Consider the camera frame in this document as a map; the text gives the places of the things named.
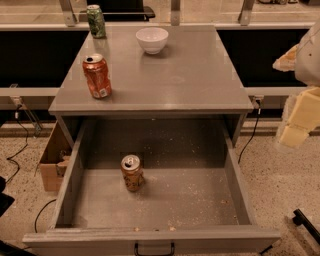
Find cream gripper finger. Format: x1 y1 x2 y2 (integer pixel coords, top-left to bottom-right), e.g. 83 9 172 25
279 87 320 148
272 45 298 72

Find orange soda can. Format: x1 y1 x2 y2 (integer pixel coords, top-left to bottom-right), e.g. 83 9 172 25
121 155 145 192

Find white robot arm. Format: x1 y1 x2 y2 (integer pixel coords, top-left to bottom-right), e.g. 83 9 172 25
272 21 320 152

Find grey cabinet counter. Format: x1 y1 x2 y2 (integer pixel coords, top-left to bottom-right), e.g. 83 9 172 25
49 25 253 140

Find open grey top drawer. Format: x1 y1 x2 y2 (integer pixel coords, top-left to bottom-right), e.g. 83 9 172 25
23 118 280 256

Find red crushed soda can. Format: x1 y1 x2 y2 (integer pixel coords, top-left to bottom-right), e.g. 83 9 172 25
82 53 112 99

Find green soda can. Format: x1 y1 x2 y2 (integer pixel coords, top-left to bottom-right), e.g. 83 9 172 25
86 4 106 39

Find black bar bottom right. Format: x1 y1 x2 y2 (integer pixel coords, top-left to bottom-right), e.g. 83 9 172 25
292 209 320 245

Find white ceramic bowl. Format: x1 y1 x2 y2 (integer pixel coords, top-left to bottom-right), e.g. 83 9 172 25
136 27 169 54

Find cardboard box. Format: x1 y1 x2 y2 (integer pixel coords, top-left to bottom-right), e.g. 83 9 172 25
39 122 72 192

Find black cable right outlet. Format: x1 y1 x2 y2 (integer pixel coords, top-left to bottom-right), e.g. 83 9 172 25
237 99 262 165

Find black drawer handle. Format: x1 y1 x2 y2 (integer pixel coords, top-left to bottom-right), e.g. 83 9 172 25
134 243 175 256

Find black cable near drawer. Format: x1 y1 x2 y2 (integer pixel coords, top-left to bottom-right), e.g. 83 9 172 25
33 198 58 234

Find black cable left floor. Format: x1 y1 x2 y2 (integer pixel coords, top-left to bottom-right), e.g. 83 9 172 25
5 104 30 184

